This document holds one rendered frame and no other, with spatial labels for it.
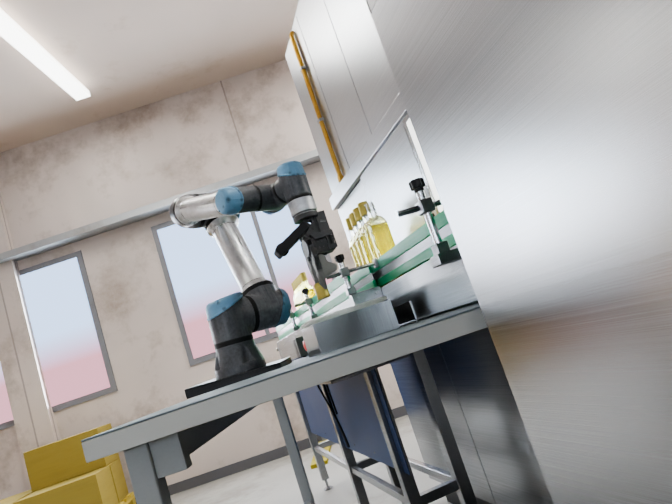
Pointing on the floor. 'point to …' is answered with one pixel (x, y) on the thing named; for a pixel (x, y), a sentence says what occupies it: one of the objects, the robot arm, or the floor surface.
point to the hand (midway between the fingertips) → (320, 286)
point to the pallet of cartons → (73, 475)
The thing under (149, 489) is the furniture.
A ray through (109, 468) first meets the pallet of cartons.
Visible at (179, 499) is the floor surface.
